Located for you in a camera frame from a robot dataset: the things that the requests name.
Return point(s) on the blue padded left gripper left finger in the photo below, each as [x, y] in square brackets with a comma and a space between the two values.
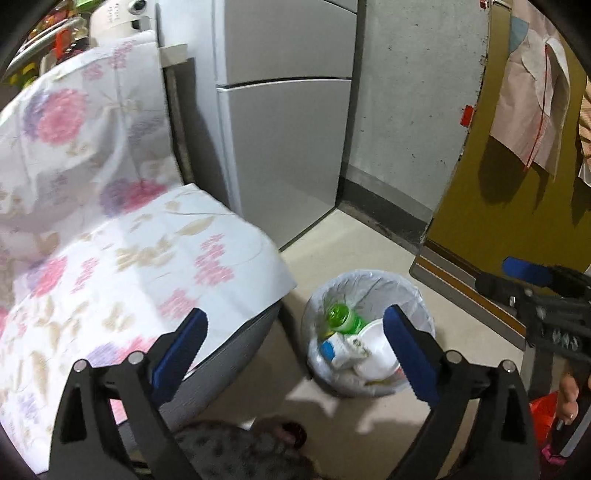
[173, 353]

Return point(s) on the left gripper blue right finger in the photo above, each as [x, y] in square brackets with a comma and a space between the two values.
[528, 272]

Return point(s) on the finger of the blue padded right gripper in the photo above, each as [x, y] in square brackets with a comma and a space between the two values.
[417, 351]

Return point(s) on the red instant noodle cup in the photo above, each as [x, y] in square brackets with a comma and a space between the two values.
[382, 363]

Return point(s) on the green tea plastic bottle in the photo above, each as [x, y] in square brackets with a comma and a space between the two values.
[344, 320]

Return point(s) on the trash bin with liner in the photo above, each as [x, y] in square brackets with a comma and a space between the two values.
[369, 293]

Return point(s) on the person's right hand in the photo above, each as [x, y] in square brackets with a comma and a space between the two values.
[567, 406]

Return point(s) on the grey office chair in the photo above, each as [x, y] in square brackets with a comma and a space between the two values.
[238, 323]

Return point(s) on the leopard print slippers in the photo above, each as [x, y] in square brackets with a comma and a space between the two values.
[220, 450]

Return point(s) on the floral white cloth cover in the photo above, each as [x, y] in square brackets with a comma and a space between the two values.
[98, 228]

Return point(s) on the hanging pink white garment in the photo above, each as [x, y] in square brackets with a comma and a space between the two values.
[535, 93]

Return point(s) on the white refrigerator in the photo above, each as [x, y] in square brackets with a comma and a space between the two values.
[264, 98]

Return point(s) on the white rice cooker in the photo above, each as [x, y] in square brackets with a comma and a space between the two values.
[115, 19]

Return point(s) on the white wire shelf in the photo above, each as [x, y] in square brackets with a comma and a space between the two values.
[41, 42]

